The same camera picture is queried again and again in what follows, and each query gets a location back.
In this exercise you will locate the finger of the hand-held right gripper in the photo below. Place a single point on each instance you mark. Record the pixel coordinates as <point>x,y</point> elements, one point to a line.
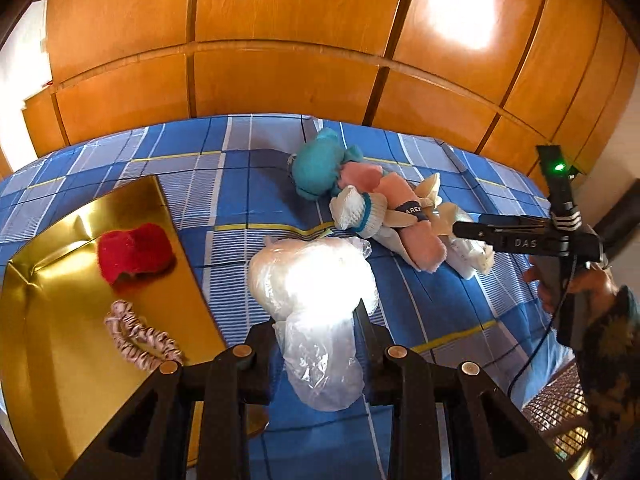
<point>480,230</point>

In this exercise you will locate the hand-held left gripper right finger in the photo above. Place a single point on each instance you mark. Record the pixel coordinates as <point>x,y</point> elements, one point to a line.
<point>367,340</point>

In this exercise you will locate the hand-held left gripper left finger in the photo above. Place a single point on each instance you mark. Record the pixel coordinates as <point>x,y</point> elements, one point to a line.
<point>260,355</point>

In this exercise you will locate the pink sock with dark band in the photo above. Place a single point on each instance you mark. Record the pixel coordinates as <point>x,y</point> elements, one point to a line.
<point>425,250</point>

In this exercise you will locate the clear plastic bag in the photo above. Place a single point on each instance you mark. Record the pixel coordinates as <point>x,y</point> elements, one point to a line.
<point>310,280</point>

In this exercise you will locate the white waffle knit sock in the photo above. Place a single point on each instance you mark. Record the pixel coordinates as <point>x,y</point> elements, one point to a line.
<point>350,210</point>

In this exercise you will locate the pink cloth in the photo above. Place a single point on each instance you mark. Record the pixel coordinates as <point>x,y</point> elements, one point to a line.
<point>360,175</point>

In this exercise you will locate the teal plush bear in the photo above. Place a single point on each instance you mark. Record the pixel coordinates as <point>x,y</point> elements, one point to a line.
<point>315,165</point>

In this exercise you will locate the gold metal tray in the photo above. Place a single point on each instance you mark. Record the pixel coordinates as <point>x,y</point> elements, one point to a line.
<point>60,350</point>

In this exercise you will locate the person's right forearm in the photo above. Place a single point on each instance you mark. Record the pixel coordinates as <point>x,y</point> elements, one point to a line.
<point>610,360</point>

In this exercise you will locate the person's right hand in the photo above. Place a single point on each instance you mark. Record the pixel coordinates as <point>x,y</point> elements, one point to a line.
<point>595,285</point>

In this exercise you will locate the cream cloth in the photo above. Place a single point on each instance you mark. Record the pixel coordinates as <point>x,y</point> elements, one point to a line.
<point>432,192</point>

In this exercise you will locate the pink patterned scrunchie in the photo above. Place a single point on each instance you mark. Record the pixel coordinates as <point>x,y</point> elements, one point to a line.
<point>145,345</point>

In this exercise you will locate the red fluffy pouch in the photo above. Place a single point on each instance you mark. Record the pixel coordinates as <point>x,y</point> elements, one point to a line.
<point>135,252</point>

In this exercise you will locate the bed with blue plaid sheet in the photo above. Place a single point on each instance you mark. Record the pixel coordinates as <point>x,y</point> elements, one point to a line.
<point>225,195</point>

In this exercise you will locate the brown lattice basket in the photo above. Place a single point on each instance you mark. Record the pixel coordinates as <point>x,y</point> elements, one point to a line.
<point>560,410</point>

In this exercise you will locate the wooden wardrobe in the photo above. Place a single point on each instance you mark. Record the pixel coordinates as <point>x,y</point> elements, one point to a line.
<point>280,20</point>

